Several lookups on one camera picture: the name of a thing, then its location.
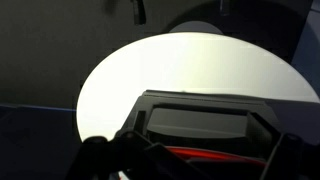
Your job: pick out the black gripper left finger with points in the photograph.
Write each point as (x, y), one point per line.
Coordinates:
(110, 156)

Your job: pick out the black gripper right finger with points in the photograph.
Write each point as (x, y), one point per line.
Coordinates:
(283, 156)

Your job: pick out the grey toy stove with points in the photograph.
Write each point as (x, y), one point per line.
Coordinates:
(200, 121)

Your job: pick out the dark hanging clamp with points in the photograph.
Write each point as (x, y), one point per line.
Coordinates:
(139, 11)

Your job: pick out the grey round disc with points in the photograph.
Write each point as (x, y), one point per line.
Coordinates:
(196, 27)

